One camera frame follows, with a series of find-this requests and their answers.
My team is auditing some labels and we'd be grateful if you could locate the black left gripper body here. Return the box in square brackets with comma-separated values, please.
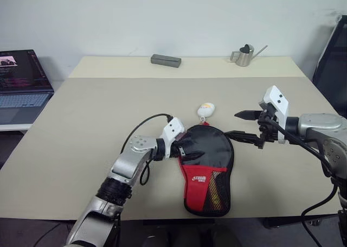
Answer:
[164, 138, 188, 160]

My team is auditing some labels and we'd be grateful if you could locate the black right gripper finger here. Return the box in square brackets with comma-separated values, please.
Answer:
[224, 131, 261, 147]
[234, 110, 262, 121]

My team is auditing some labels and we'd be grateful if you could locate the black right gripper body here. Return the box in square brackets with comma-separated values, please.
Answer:
[256, 108, 280, 150]

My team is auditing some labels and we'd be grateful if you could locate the black red paddle case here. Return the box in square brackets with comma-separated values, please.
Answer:
[176, 121, 235, 218]

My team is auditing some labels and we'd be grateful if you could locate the white egg plush keychain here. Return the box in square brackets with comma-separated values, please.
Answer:
[196, 103, 217, 122]

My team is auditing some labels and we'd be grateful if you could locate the metal watering can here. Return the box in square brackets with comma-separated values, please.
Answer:
[229, 43, 268, 67]

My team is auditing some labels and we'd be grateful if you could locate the grey rectangular box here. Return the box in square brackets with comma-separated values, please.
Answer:
[150, 54, 182, 68]

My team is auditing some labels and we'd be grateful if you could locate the black chair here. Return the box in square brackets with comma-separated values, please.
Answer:
[311, 13, 347, 115]

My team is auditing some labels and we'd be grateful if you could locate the open laptop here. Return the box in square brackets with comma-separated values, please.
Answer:
[0, 49, 54, 125]

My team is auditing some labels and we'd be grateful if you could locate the white side table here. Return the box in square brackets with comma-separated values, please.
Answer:
[0, 122, 33, 132]

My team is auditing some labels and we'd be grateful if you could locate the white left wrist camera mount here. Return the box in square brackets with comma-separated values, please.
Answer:
[162, 117, 187, 150]

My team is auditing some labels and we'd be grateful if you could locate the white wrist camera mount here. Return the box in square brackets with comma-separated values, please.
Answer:
[262, 85, 290, 145]
[162, 117, 187, 150]

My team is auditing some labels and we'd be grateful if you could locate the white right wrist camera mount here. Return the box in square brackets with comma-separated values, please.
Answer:
[262, 85, 290, 145]

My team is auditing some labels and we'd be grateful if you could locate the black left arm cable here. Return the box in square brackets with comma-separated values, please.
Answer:
[120, 113, 173, 186]

